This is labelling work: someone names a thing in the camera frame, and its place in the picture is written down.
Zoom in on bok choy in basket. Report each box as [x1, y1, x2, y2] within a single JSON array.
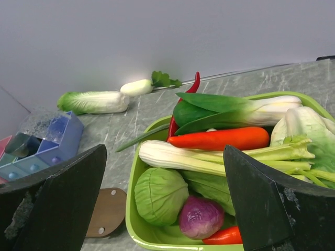
[[175, 93, 303, 135]]

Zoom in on pink drawer box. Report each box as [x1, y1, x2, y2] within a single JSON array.
[[1, 135, 15, 184]]

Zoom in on green plastic vegetable basket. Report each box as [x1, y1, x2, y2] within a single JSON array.
[[126, 91, 334, 251]]

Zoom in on small red pepper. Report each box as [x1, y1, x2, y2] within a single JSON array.
[[202, 226, 242, 245]]

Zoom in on brown wooden tray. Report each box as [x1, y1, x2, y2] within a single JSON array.
[[86, 188, 127, 238]]

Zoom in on white daikon radish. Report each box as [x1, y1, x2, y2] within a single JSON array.
[[120, 71, 182, 97]]

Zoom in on orange carrot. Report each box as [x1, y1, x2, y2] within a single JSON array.
[[168, 127, 270, 151]]

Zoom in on round green cabbage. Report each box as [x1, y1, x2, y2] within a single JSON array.
[[134, 167, 189, 226]]

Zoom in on red chili pepper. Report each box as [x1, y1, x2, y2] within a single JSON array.
[[166, 72, 200, 141]]

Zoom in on dark glass cup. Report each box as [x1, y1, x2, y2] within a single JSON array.
[[5, 132, 41, 158]]

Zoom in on napa cabbage in basket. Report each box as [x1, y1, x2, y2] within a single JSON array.
[[270, 106, 334, 173]]

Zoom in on purple onion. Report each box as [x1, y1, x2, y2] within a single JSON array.
[[179, 196, 225, 239]]

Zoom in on white celery stalk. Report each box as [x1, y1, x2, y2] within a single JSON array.
[[139, 136, 334, 188]]

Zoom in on clear textured plastic holder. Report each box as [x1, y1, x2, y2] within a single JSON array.
[[19, 107, 72, 144]]

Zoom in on napa cabbage on table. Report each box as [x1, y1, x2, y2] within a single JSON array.
[[57, 91, 130, 115]]

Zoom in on teal drawer box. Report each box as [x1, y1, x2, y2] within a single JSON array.
[[0, 153, 28, 181]]

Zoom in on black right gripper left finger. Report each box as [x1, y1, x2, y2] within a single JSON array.
[[1, 144, 107, 250]]

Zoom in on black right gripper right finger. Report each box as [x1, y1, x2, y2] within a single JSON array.
[[223, 145, 334, 251]]

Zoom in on purple drawer box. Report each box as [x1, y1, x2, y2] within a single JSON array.
[[35, 111, 84, 166]]

